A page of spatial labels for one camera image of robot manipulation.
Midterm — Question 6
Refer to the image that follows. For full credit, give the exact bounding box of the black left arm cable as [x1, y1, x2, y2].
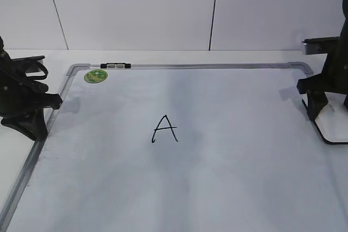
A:
[10, 58, 49, 82]

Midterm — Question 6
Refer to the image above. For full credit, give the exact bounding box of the black hanging clip on frame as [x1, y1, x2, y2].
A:
[100, 63, 132, 69]

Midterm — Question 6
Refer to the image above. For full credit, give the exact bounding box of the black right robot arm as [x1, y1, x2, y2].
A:
[297, 0, 347, 121]

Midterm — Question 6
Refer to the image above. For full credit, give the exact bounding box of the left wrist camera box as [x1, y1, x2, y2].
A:
[12, 55, 46, 73]

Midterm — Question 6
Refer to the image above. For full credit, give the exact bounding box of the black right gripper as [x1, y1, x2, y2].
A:
[297, 36, 347, 121]

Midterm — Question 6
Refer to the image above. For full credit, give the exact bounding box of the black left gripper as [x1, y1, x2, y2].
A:
[1, 58, 63, 141]

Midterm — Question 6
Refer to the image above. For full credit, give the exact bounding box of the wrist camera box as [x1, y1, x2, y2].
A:
[302, 36, 339, 55]
[12, 55, 46, 73]

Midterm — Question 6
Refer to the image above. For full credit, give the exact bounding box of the white board with grey frame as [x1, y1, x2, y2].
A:
[1, 62, 347, 231]

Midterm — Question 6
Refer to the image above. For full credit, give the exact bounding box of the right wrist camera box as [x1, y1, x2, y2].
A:
[302, 36, 339, 55]

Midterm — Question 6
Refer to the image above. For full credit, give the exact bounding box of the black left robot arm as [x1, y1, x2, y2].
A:
[1, 40, 63, 141]

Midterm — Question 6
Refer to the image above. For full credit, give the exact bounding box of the white eraser with black felt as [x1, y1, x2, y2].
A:
[313, 93, 347, 145]

